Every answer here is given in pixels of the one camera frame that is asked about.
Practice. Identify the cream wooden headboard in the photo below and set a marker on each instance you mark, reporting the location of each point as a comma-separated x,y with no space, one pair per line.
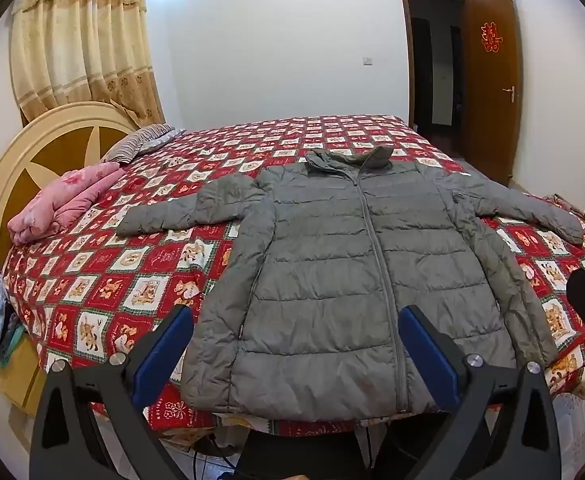
32,160

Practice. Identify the pink folded blanket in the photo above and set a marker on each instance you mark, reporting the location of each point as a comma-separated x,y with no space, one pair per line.
67,197

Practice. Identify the red checked bedspread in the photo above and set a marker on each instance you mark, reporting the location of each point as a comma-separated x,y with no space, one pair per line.
122,270

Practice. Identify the patterned cloth bundle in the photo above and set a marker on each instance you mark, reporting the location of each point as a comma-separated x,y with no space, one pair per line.
562,204

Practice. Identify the brown wooden door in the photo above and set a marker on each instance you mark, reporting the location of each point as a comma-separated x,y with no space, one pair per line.
492,110

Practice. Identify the red paper door decoration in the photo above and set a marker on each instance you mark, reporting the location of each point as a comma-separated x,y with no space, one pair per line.
491,37

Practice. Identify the beige patterned curtain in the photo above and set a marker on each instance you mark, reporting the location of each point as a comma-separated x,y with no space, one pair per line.
82,45

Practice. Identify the dark wooden door frame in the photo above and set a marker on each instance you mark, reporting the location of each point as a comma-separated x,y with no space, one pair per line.
407,50

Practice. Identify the grey puffer jacket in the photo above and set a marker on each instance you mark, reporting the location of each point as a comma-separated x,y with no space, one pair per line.
332,280

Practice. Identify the wooden nightstand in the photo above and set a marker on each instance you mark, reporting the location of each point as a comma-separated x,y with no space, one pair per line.
17,385

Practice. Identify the striped pillow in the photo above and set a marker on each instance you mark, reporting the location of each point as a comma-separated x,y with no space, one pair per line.
142,142

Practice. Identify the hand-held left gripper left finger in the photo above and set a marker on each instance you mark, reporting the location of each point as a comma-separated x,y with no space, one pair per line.
165,357

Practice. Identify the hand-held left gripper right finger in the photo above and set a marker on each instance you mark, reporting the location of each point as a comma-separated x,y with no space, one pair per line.
425,355

